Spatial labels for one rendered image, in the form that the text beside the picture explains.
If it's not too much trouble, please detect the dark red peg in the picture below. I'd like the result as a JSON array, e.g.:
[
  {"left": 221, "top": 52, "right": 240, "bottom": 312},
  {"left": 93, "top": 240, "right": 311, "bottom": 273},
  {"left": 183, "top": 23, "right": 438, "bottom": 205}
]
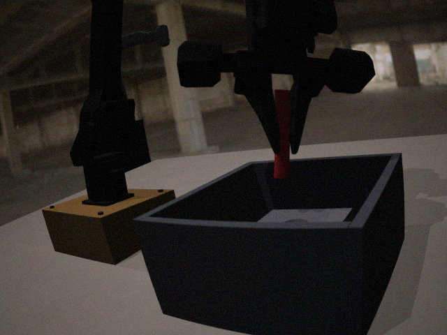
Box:
[{"left": 274, "top": 89, "right": 291, "bottom": 179}]

